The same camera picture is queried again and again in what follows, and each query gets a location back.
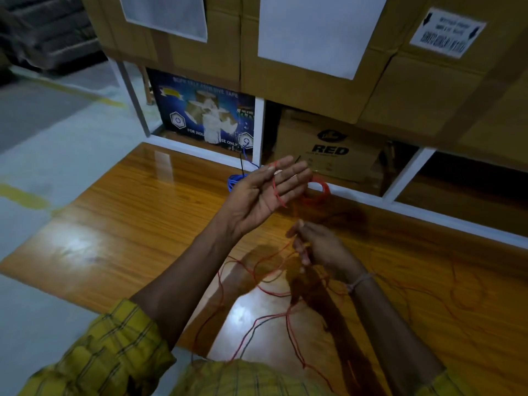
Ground person's right hand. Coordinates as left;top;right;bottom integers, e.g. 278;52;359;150
286;219;368;287

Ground person's left hand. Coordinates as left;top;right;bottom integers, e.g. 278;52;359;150
223;156;313;240

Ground person's right forearm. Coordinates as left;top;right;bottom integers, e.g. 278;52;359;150
348;276;447;395

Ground person's left forearm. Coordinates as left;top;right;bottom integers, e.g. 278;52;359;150
130;214;248;351

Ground brown box with black print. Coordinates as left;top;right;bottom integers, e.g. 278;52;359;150
274;109;387;183

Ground pale thread wristband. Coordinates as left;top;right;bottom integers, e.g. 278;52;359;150
346;272;374;293

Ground large brown cardboard box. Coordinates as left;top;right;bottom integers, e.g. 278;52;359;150
240;0;397;124
80;0;242;92
358;0;528;171

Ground blue printed box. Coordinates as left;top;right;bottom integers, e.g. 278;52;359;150
146;68;256;156

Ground white paper sheet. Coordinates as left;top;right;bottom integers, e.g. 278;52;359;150
257;0;389;81
119;0;208;43

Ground white printed label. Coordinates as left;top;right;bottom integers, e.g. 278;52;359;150
409;7;487;59

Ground yellow plaid shirt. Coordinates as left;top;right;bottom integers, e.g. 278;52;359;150
18;299;469;396

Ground stack of dark trays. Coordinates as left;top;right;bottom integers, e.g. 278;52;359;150
0;0;109;71

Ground red wire coil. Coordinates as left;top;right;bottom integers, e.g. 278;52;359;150
298;175;332;204

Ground white metal shelf frame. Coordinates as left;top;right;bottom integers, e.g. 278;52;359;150
108;57;528;250

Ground blue wire coil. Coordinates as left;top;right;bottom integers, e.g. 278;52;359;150
228;147;260;195

